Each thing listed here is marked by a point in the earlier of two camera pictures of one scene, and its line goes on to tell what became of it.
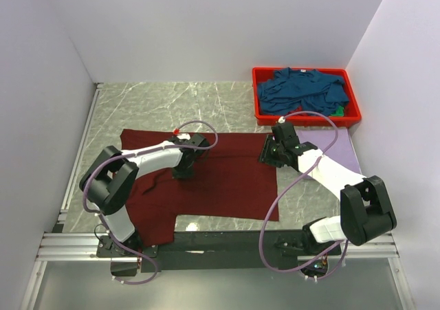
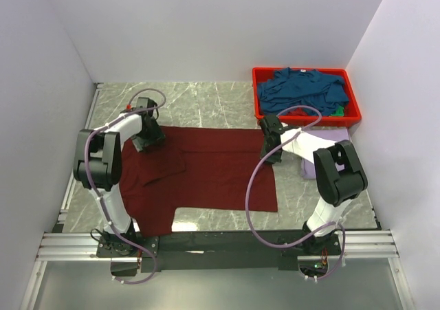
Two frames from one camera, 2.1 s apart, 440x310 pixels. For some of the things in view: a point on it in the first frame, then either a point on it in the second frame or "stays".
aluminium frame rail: [82, 247] stays
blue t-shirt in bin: [291, 89] stays
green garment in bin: [339, 111] stays
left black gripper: [177, 174] → [157, 137]
